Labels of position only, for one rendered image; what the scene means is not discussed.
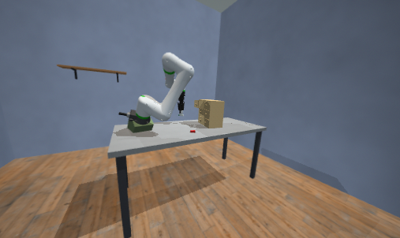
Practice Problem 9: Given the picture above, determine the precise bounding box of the small tan chest of drawers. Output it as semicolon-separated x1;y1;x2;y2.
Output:
203;99;225;128

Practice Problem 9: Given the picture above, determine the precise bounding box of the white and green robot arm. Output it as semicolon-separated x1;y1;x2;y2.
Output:
119;53;194;125

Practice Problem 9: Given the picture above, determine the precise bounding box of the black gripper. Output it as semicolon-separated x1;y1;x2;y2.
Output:
178;97;185;116

